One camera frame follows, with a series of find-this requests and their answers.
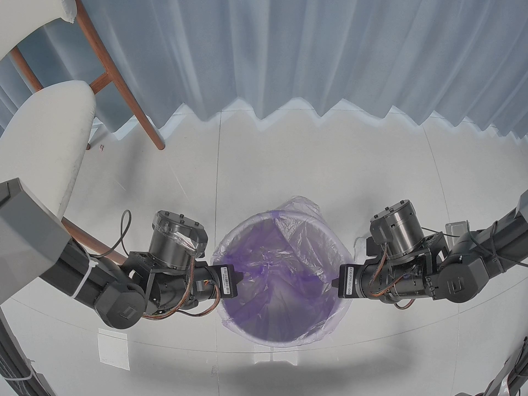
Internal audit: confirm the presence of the clear plastic wrapper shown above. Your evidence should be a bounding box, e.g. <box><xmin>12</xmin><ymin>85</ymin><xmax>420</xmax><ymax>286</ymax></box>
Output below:
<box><xmin>353</xmin><ymin>234</ymin><xmax>370</xmax><ymax>259</ymax></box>

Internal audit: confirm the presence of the white cushioned wooden chair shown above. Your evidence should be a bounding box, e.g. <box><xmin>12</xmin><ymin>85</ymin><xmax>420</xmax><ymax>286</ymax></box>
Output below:
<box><xmin>0</xmin><ymin>0</ymin><xmax>166</xmax><ymax>264</ymax></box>

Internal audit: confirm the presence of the white trash bin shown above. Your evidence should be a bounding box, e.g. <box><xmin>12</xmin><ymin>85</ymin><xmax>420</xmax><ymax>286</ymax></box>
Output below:
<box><xmin>214</xmin><ymin>211</ymin><xmax>354</xmax><ymax>344</ymax></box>

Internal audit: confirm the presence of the pale blue curtain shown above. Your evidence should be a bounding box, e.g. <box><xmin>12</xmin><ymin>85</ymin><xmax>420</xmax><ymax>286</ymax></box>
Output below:
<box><xmin>0</xmin><ymin>0</ymin><xmax>528</xmax><ymax>141</ymax></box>

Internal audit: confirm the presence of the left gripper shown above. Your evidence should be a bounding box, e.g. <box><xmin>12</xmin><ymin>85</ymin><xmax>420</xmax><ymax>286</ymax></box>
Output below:
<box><xmin>192</xmin><ymin>262</ymin><xmax>242</xmax><ymax>301</ymax></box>

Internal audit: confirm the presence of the purple plastic bag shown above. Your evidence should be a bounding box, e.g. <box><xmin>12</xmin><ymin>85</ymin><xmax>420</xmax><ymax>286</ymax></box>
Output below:
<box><xmin>211</xmin><ymin>196</ymin><xmax>355</xmax><ymax>347</ymax></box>

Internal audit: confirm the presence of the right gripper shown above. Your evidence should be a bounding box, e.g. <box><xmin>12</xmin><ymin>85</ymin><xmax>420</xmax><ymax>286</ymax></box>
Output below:
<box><xmin>337</xmin><ymin>262</ymin><xmax>382</xmax><ymax>301</ymax></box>

